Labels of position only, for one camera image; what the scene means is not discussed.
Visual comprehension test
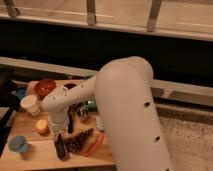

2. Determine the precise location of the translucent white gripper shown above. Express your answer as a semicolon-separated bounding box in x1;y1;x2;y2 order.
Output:
48;117;68;134

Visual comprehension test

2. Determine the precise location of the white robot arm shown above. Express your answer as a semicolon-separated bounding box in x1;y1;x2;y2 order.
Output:
42;56;174;171

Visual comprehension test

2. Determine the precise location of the silver metal cup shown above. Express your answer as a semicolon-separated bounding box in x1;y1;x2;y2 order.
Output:
77;106;89;123

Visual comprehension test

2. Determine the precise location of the white paper cup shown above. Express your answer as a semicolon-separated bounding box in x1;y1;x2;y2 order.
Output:
20;95;40;116

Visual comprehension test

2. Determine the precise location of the blue plastic cup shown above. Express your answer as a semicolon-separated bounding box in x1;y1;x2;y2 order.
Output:
8;136;29;153

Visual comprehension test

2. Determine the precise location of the yellow apple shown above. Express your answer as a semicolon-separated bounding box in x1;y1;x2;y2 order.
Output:
35;119;49;135

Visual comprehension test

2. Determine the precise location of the bunch of dark grapes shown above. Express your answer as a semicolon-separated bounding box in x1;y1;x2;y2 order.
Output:
64;128;94;154

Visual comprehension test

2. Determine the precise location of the green plastic tray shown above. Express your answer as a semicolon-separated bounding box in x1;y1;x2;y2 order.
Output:
86;100;97;112

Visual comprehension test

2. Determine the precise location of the red bowl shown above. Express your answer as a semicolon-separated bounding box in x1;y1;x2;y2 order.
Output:
34;79;56;99

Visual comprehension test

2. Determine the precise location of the purple bowl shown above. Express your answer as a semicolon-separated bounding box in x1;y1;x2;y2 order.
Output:
64;83;77;89

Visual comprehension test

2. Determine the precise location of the crumpled blue white cloth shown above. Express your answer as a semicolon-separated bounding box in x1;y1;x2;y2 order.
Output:
96;116;105;132

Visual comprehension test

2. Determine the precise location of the orange carrot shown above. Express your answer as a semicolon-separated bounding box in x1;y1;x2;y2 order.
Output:
83;133;105;156

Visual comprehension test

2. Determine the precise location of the black chair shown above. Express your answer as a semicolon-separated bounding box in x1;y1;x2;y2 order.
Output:
0;68;20;156

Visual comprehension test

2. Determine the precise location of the black handled ice cream scoop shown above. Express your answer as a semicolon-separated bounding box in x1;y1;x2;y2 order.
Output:
67;105;77;134

